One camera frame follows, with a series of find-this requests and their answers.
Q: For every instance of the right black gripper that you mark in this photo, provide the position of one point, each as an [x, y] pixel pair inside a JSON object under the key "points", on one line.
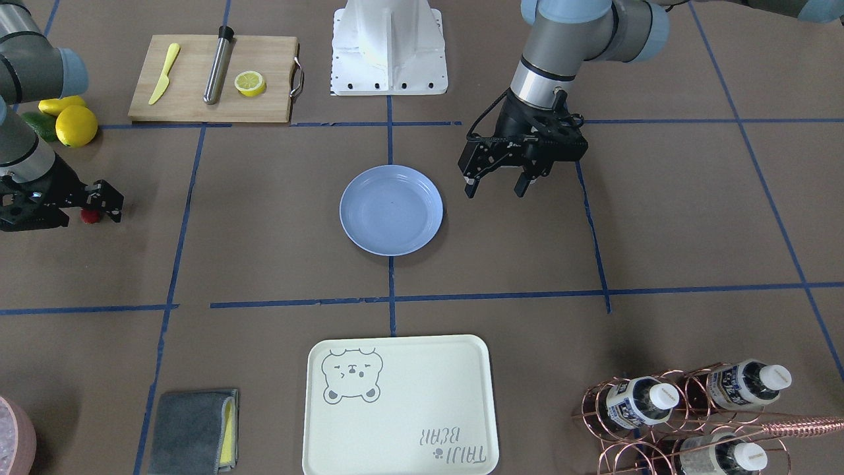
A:
{"points": [[58, 183]]}

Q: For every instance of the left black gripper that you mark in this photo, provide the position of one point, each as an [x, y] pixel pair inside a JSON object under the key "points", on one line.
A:
{"points": [[511, 121]]}

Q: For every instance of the red strawberry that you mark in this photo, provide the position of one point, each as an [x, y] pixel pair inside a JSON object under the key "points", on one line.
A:
{"points": [[90, 216]]}

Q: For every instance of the blue plate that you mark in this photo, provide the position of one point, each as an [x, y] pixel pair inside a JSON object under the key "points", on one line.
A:
{"points": [[391, 210]]}

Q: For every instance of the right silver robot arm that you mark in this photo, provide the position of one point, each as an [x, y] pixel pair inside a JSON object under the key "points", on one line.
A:
{"points": [[31, 69]]}

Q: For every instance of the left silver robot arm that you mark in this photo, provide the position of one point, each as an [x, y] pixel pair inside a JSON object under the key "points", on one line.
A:
{"points": [[566, 34]]}

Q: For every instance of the yellow lemon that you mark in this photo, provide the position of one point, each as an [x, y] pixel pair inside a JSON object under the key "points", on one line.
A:
{"points": [[54, 107], [76, 126]]}

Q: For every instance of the green lime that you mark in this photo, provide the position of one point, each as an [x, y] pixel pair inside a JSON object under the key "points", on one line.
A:
{"points": [[42, 123]]}

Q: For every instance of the yellow plastic knife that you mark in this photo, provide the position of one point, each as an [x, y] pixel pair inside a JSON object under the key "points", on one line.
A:
{"points": [[163, 81]]}

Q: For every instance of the lemon half slice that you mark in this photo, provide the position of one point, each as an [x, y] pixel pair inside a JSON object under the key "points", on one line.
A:
{"points": [[250, 83]]}

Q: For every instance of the cream bear tray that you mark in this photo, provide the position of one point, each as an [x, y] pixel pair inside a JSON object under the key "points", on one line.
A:
{"points": [[400, 405]]}

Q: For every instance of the grey folded cloth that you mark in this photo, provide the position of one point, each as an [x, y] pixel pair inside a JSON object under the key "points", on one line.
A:
{"points": [[196, 432]]}

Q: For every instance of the pink bowl of ice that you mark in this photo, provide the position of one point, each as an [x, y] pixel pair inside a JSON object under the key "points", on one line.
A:
{"points": [[18, 439]]}

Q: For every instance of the dark drink bottle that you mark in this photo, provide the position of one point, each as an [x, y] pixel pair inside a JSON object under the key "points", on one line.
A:
{"points": [[748, 385], [630, 405], [720, 453]]}

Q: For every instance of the copper bar spoon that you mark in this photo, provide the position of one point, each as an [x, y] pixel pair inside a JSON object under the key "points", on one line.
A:
{"points": [[795, 427]]}

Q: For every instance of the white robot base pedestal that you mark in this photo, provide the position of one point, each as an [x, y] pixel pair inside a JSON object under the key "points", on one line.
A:
{"points": [[388, 47]]}

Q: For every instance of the copper wire bottle rack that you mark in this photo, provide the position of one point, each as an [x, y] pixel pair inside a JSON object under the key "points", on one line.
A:
{"points": [[631, 454]]}

